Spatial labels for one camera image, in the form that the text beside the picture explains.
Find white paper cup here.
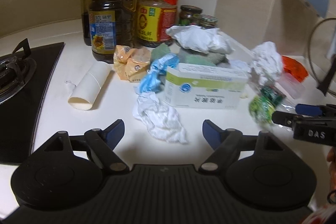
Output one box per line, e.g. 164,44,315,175
68,61,113,111

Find blue label oil bottle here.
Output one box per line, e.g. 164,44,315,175
88,0,139,64

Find crumpled white tissue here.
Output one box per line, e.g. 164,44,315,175
166,25,236,54
249,42,284,86
133,93,189,145

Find dark bottle with yellow cap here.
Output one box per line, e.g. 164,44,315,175
80,0,98,46

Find tall black lid sauce jar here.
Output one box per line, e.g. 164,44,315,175
178,5,203,27

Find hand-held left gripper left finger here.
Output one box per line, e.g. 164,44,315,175
31,119,130,172

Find orange handle oil bottle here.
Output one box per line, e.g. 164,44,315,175
136,0,181,49

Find green snack wrapper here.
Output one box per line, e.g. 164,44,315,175
248,95,276,125

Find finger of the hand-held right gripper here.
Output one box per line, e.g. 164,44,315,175
296,104,336,116
272,110,302,128

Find dark green cloth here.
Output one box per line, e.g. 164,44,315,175
152,43,172,60

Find person's right hand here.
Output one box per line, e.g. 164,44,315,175
326,147,336,202

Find black stove pan support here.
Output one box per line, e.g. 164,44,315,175
0,38,34,76

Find black gas stove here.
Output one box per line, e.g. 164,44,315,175
0,42,65,165

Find orange plastic bag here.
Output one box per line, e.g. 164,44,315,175
281,55,308,83

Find person's red patterned clothing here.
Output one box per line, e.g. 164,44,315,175
302,202,336,224

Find white and green medicine box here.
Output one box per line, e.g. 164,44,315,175
161,63,249,111

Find clear plastic container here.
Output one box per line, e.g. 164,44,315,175
273,73,307,100

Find short checkered lid sauce jar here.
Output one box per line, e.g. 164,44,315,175
199,14,219,29

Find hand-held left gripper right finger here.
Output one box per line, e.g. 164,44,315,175
198,120,296,172

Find light green microfiber cloth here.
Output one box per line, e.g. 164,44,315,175
178,48,229,67

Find orange snack packet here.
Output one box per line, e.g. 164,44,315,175
113,45,152,82

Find glass pot lid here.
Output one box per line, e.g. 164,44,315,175
310,18,336,98

